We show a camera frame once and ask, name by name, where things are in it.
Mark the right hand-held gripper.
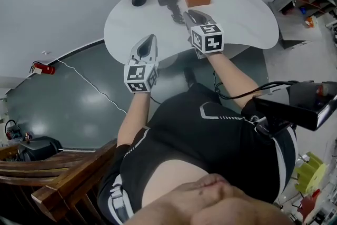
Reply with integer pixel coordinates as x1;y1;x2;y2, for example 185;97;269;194
183;9;225;60

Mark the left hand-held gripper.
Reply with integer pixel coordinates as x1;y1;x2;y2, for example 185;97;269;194
123;34;160;94

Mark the person's left forearm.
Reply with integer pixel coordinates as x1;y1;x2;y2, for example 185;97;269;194
116;91;152;148

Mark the person's right forearm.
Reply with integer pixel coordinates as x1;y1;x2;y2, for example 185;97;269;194
206;51;264;109

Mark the person's black shoe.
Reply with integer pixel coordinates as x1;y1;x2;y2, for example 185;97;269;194
183;66;197;89

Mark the grey open shelf unit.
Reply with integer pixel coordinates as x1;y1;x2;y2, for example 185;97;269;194
267;0;337;50

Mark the person's black shirt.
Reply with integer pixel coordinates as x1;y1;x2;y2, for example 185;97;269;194
96;81;299;225

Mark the red fire extinguisher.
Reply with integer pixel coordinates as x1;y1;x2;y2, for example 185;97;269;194
29;61;56;76

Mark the black equipment case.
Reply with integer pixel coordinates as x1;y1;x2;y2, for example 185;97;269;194
18;135;64;162

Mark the person's face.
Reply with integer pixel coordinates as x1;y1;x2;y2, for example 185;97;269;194
126;159;296;225

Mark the red chair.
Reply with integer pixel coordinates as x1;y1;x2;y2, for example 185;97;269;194
298;188;322;220

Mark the black device cable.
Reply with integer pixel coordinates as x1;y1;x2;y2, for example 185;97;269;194
212;71;294;101

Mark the black phone on chest mount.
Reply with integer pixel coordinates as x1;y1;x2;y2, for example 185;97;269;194
241;80;337;141

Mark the black hose loop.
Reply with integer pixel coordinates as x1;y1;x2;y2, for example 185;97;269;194
4;119;23;141

